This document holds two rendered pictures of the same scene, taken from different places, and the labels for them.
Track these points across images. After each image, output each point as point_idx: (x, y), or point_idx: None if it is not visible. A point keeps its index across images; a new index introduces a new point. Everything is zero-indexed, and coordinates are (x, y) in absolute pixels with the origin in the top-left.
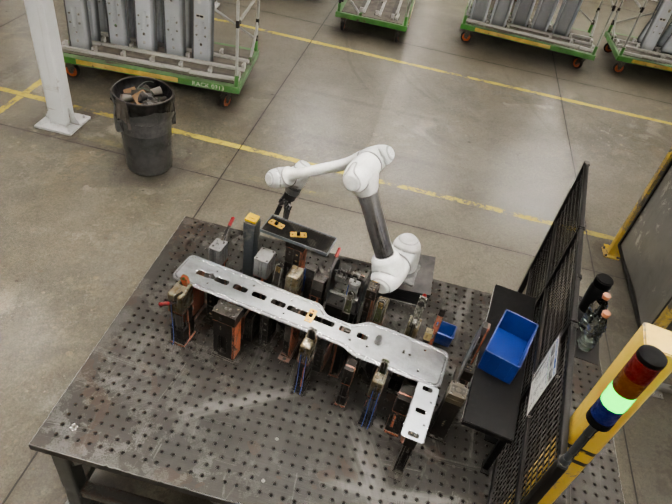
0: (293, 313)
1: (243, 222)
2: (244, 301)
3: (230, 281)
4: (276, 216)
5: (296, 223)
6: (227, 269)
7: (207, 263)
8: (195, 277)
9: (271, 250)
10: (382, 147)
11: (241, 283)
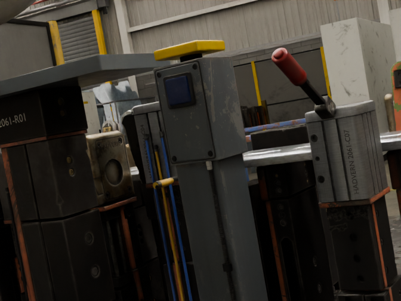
0: (133, 168)
1: (231, 60)
2: (248, 151)
3: (289, 150)
4: (82, 61)
5: (14, 77)
6: (302, 149)
7: None
8: (398, 132)
9: (145, 104)
10: None
11: (256, 154)
